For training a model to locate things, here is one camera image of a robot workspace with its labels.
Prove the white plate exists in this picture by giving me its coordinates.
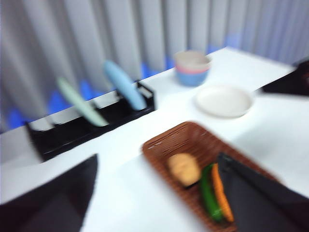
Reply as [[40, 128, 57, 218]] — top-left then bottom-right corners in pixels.
[[195, 84, 255, 119]]

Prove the brown toy potato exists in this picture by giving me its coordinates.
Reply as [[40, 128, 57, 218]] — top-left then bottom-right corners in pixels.
[[167, 153, 201, 187]]

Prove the blue bowl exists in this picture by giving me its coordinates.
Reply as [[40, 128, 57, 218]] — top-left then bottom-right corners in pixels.
[[176, 68, 211, 87]]

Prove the orange toy corn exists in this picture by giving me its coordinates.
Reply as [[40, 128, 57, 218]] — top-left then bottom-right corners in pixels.
[[211, 163, 235, 223]]

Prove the beige bowl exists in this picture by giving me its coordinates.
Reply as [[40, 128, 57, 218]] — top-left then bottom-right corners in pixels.
[[173, 50, 213, 71]]

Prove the pale green plate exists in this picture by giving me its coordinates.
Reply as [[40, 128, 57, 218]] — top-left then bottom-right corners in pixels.
[[57, 77, 108, 127]]

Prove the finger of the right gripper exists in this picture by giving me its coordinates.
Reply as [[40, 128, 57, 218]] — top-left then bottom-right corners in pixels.
[[261, 56, 309, 98]]

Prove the pale blue plate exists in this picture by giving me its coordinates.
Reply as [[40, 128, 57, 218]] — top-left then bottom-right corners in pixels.
[[103, 60, 147, 110]]

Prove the brown wicker basket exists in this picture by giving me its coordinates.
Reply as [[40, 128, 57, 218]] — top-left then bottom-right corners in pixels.
[[142, 120, 286, 232]]

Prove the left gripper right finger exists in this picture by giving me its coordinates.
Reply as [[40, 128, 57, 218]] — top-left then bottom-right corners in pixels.
[[217, 152, 309, 232]]

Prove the pink bowl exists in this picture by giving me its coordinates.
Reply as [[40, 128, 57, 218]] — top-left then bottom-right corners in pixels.
[[174, 64, 212, 75]]

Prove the grey curtain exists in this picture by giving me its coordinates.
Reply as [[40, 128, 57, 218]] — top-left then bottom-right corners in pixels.
[[0, 0, 309, 134]]

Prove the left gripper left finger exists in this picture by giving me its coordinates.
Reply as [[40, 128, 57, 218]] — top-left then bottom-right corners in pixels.
[[0, 153, 98, 232]]

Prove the green toy cucumber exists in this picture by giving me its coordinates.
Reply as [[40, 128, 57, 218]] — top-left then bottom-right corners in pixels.
[[198, 163, 225, 222]]

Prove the black dish rack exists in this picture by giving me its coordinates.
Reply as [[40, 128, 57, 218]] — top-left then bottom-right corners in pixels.
[[25, 80, 157, 162]]

